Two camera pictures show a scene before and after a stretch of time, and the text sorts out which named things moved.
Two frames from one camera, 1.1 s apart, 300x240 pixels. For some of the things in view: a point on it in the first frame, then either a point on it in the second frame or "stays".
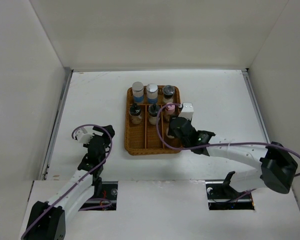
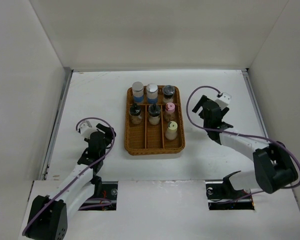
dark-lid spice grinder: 168,92 stays
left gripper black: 101,130 stays
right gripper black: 171,131 to 203,99
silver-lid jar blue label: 152,93 stays
